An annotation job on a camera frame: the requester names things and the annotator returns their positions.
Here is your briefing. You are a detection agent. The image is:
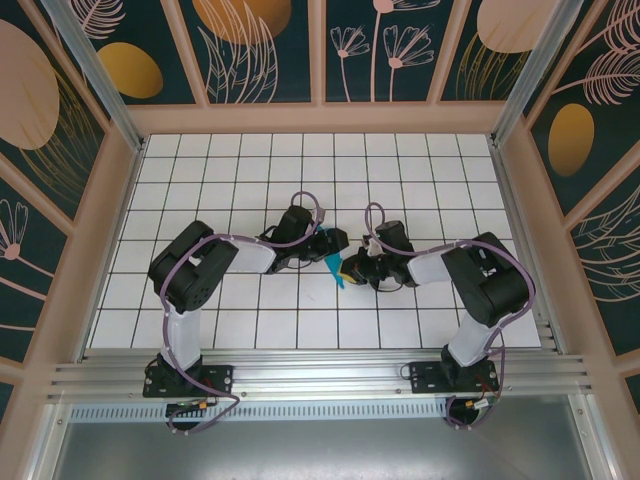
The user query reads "blue square paper sheet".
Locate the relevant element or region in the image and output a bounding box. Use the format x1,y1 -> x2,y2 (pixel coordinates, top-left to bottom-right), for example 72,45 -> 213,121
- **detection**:
319,226 -> 351,291

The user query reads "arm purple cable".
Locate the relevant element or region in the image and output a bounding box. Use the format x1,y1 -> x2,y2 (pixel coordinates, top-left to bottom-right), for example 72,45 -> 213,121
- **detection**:
365,201 -> 537,432
162,190 -> 326,436

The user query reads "slotted grey cable duct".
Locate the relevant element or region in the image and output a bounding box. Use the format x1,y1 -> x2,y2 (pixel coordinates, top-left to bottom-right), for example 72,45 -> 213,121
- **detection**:
69,402 -> 451,422

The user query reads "aluminium mounting rail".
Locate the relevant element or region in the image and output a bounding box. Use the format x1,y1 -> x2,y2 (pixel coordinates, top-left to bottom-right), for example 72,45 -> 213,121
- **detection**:
47,348 -> 596,401

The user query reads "small circuit board with wires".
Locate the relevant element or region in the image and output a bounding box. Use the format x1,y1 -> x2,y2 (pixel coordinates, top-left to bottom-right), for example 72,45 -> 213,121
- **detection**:
166,398 -> 221,417
447,397 -> 501,416

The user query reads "aluminium frame post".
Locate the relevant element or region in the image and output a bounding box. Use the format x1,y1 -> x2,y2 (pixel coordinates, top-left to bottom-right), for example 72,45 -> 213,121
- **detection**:
489,0 -> 586,149
40,0 -> 147,154

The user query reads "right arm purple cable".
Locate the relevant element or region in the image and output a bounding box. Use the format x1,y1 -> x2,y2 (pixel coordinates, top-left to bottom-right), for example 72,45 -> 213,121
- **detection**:
365,201 -> 537,432

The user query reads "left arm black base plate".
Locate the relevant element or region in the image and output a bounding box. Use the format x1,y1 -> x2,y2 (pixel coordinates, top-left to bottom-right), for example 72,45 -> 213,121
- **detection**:
143,364 -> 236,399

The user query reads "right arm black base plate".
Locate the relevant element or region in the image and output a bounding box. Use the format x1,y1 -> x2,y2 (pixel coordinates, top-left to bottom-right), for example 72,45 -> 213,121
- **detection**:
408,360 -> 501,396

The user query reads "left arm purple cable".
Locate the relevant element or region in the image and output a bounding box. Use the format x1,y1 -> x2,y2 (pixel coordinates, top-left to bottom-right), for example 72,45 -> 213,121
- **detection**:
162,190 -> 326,436

